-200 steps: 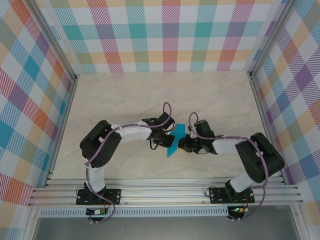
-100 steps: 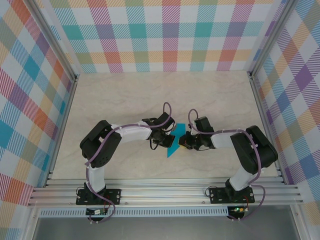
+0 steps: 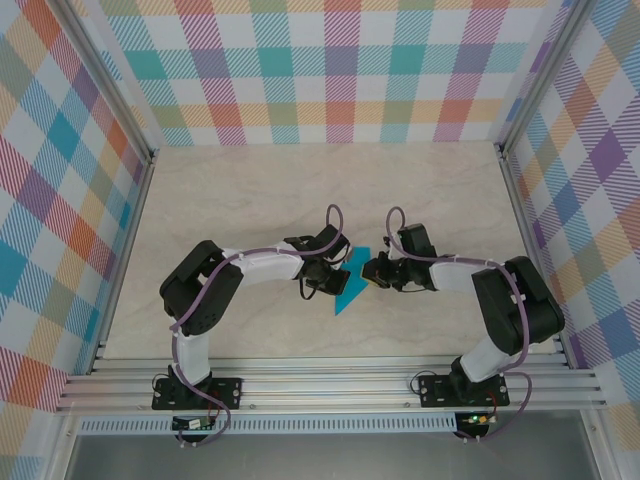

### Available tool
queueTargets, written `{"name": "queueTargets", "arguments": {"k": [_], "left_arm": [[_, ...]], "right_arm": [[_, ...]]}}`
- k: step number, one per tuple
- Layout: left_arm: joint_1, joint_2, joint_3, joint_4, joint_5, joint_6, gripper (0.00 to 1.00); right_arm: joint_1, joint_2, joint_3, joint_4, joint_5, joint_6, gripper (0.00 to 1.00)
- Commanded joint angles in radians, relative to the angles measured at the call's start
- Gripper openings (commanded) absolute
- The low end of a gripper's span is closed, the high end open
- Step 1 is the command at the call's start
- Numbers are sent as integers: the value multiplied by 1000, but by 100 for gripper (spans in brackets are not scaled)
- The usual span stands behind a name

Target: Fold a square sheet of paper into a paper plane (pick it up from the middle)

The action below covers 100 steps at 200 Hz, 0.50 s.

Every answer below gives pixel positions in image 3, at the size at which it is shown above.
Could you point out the aluminium side rail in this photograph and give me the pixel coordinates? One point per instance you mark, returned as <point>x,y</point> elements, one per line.
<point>531,250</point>
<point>126,250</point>

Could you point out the small dark circuit board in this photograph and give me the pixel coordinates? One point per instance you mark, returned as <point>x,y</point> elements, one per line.
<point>192,424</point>

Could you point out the teal cloth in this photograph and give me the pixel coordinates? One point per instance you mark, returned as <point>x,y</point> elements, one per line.
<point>352,297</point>

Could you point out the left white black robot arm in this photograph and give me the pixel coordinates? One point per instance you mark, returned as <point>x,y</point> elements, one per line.
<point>270,270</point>

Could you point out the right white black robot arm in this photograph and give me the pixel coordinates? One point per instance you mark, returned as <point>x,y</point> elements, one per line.
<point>452,277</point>

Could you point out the aluminium corner post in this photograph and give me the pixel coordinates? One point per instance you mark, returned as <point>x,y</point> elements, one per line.
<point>107,80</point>
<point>540,75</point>

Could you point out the small circuit board yellow connector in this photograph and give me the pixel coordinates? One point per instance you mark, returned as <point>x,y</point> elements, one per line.
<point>477,419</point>

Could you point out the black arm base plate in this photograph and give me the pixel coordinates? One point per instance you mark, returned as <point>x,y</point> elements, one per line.
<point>230,392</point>
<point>432,392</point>

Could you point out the grey metal panel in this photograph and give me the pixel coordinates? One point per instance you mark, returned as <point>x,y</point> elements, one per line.
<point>325,457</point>

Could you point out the long aluminium mounting rail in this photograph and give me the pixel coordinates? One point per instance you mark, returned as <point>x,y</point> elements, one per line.
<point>325,385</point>

